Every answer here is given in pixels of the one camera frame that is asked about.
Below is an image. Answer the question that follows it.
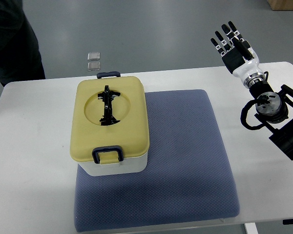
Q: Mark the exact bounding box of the white storage box base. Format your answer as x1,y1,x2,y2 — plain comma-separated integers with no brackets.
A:
78,152,148,176

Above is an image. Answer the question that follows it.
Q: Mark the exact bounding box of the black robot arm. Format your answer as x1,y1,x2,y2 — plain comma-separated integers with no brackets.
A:
240,72,293,160

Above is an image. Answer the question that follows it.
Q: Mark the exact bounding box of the black table bracket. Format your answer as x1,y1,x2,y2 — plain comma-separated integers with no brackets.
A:
282,219,293,225

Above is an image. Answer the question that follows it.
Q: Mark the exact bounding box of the yellow storage box lid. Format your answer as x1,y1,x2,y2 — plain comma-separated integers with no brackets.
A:
70,76,149,165

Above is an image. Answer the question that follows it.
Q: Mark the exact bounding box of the metal floor plate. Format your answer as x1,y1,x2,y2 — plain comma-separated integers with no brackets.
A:
87,52,100,61
87,61,101,71

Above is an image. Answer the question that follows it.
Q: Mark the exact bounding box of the blue textured cushion mat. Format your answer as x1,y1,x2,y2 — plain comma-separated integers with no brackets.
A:
74,90,240,232

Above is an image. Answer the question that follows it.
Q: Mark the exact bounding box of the upper metal floor plate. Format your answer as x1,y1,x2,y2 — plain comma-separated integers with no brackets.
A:
87,52,100,61

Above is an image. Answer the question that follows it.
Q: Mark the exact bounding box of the person in dark clothing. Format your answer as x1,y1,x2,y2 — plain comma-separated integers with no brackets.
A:
0,0,45,86

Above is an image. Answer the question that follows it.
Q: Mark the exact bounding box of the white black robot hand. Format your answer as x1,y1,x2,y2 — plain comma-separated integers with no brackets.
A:
210,21,259,81

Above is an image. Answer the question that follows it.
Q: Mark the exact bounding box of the lower metal floor plate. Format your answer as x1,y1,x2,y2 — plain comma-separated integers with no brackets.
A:
87,61,101,71

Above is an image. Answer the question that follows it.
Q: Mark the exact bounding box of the brown cardboard box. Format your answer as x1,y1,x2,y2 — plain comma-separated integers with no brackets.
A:
267,0,293,11

